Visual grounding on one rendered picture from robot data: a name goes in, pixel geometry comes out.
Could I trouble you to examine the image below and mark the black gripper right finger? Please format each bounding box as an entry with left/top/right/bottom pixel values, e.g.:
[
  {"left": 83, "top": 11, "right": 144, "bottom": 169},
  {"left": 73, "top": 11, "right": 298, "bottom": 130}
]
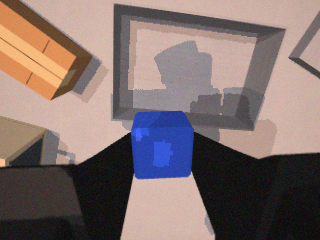
[{"left": 191, "top": 132, "right": 320, "bottom": 240}]

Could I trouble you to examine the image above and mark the brown cardboard box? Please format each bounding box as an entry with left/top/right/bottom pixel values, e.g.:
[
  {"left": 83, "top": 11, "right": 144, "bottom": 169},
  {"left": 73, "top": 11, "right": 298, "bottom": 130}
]
[{"left": 0, "top": 0, "right": 93, "bottom": 101}]

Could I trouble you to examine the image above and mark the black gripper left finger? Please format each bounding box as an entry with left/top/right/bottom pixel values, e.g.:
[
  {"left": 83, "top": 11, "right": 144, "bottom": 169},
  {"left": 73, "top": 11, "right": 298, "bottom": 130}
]
[{"left": 0, "top": 132, "right": 134, "bottom": 240}]

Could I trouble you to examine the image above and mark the grey open box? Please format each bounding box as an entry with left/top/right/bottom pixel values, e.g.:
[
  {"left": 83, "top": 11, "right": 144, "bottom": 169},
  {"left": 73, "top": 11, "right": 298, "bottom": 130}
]
[{"left": 111, "top": 0, "right": 289, "bottom": 131}]

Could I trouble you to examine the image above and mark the blue block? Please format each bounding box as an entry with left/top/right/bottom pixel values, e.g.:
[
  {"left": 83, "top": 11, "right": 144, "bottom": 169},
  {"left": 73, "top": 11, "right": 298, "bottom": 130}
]
[{"left": 131, "top": 111, "right": 194, "bottom": 179}]

